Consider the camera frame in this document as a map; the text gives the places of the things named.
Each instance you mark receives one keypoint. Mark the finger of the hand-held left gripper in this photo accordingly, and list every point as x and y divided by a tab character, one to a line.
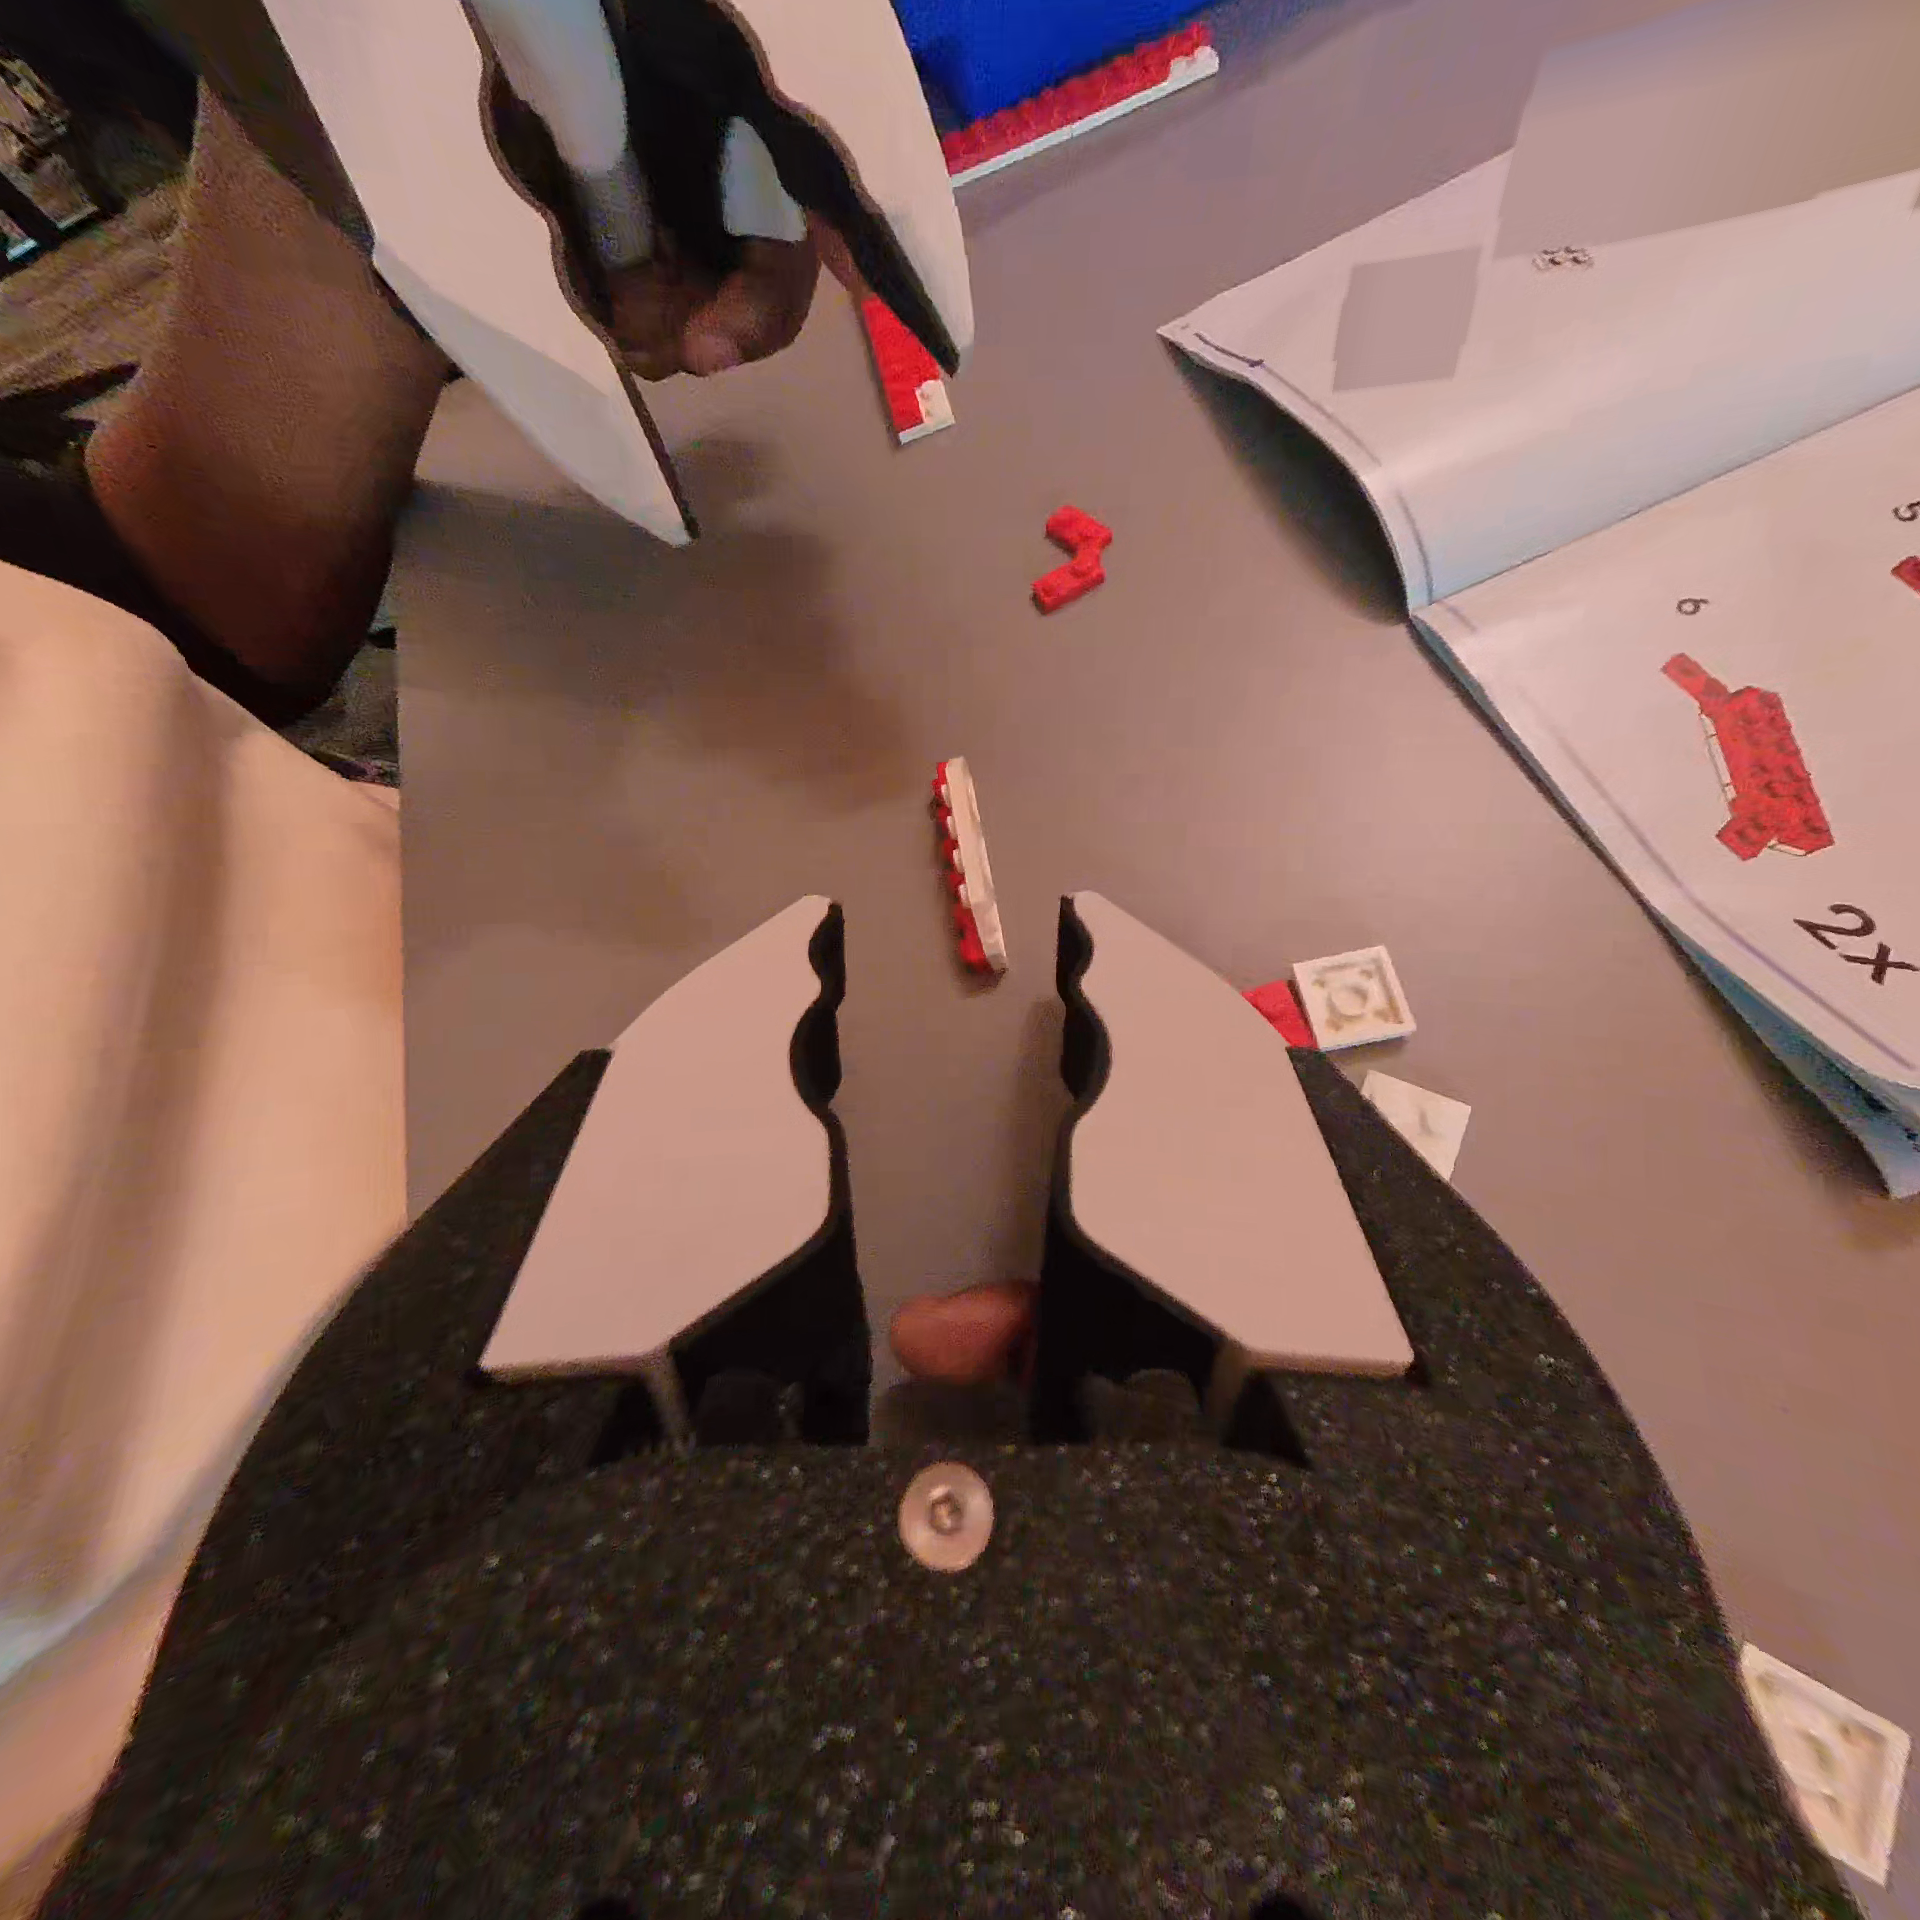
885	136
436	196

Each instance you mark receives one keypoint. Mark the person's left hand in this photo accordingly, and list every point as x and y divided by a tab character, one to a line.
722	323

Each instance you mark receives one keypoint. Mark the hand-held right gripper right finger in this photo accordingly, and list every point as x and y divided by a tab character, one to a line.
1214	1184

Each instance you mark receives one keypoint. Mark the grey desk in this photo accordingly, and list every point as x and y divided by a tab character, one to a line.
1201	676

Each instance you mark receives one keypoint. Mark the red bracket brick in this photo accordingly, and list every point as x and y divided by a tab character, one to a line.
1079	528

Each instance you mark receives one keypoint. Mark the red white brick assembly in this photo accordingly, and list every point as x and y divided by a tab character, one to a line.
901	375
974	885

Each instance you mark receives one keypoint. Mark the blue plastic bin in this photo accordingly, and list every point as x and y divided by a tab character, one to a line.
1021	45

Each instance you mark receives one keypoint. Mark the person's pale clothing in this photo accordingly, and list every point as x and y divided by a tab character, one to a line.
181	1049

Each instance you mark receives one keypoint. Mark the person's right hand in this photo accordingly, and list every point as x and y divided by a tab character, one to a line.
969	1333

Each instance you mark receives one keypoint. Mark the red studded plate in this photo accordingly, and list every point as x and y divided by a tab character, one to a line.
1079	107

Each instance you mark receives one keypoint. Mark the white instruction booklet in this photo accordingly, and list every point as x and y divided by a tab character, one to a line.
1651	452

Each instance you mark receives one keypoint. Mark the white square tile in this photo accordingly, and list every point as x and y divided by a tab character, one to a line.
1823	1756
1419	1124
1350	1003

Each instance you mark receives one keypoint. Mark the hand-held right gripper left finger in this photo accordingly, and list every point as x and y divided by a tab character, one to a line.
675	1172

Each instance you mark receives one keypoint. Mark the red plate brick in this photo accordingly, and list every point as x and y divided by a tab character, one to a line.
1278	1013

